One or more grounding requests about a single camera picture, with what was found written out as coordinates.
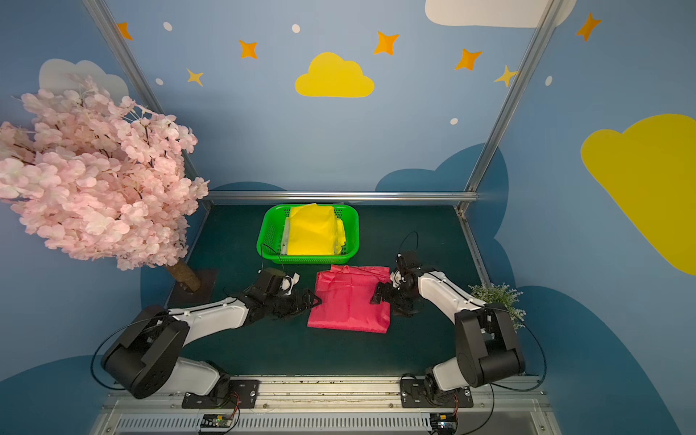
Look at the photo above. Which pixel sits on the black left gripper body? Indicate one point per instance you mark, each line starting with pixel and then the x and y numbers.
pixel 296 299

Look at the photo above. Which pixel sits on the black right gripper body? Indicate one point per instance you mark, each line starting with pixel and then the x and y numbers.
pixel 388 291

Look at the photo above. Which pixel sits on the pink raincoat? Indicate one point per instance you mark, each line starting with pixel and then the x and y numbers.
pixel 346 293

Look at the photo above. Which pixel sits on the plain yellow raincoat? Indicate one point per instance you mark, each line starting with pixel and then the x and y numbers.
pixel 313 230

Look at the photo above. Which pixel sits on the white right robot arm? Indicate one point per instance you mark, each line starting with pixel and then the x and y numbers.
pixel 487 348

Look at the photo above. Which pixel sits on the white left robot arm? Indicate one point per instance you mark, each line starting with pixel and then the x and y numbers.
pixel 146 358

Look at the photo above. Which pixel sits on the green plastic basket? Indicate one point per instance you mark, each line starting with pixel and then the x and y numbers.
pixel 272 232

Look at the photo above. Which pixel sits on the small potted green plant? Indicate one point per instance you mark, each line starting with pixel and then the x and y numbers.
pixel 504 294

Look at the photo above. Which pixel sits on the right circuit board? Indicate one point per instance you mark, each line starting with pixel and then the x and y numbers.
pixel 443 424

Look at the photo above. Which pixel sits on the circuit board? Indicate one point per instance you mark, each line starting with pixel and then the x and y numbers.
pixel 216 422
pixel 443 424

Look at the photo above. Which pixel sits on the left circuit board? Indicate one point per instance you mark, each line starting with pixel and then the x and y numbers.
pixel 216 422

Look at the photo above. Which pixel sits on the pink blossom artificial tree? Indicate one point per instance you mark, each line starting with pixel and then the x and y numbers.
pixel 99 179

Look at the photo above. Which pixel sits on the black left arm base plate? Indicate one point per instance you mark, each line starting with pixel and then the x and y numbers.
pixel 239 392

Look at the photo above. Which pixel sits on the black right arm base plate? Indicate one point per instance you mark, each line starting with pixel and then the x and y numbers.
pixel 423 392

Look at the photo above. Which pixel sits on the aluminium frame back rail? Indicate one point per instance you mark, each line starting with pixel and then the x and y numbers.
pixel 340 196

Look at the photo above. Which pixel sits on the aluminium front rail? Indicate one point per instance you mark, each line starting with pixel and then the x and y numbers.
pixel 334 405

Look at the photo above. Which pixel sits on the aluminium frame post right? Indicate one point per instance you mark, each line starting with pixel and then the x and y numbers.
pixel 526 69

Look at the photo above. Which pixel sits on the aluminium frame post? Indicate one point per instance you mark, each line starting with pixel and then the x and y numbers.
pixel 110 31
pixel 526 69

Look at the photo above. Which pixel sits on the aluminium frame post left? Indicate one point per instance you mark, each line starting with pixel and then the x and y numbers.
pixel 110 31

